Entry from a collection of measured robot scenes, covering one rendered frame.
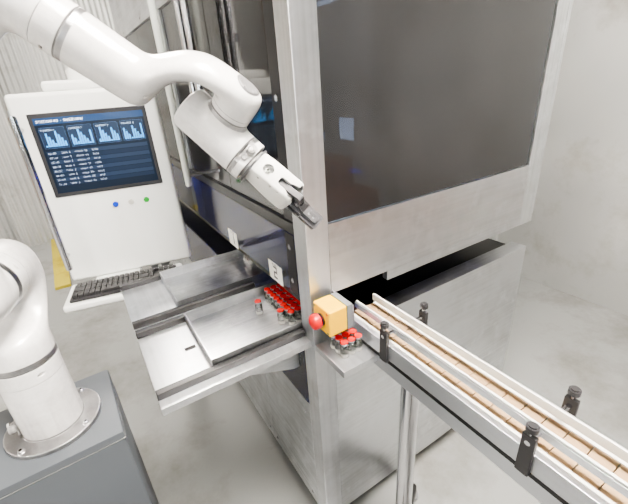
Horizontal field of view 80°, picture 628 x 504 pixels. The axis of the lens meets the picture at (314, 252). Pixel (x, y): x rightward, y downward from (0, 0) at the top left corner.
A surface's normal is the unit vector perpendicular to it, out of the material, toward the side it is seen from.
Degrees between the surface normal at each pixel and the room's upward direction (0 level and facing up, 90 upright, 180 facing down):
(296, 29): 90
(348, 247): 90
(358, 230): 90
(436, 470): 0
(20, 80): 90
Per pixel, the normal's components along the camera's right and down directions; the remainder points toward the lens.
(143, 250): 0.37, 0.37
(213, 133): -0.15, 0.45
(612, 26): -0.82, 0.29
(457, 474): -0.07, -0.91
